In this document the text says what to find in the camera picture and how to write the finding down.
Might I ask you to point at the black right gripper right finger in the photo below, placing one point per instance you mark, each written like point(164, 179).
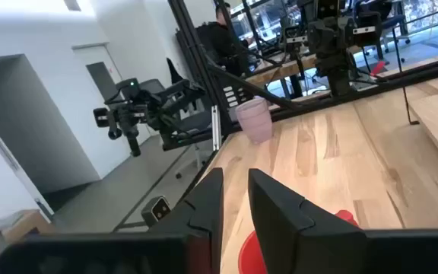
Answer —
point(291, 228)

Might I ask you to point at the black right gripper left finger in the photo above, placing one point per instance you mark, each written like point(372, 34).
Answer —
point(204, 213)

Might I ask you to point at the red mug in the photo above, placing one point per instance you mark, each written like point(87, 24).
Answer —
point(249, 255)

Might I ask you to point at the black background robot arm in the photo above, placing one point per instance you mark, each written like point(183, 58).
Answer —
point(135, 108)

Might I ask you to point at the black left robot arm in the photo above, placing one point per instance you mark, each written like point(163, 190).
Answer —
point(333, 49)

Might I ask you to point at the black panel white buttons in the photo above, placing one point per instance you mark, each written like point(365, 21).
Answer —
point(229, 97)

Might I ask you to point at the background wooden table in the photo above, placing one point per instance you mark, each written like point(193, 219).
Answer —
point(280, 70)

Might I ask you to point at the person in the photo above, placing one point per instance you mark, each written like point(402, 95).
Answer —
point(223, 42)

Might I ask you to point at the small red object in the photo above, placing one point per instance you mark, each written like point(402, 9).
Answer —
point(378, 68)

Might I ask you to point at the low wooden furniture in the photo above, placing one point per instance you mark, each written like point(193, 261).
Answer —
point(21, 224)

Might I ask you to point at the blue office chair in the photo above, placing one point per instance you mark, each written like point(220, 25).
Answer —
point(390, 21)

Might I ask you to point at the grey table-level camera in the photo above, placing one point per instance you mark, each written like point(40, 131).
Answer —
point(157, 210)

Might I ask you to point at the silver metal bracket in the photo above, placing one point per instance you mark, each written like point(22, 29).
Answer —
point(216, 129)

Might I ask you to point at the black metal table frame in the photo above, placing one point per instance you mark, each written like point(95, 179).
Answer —
point(198, 57)

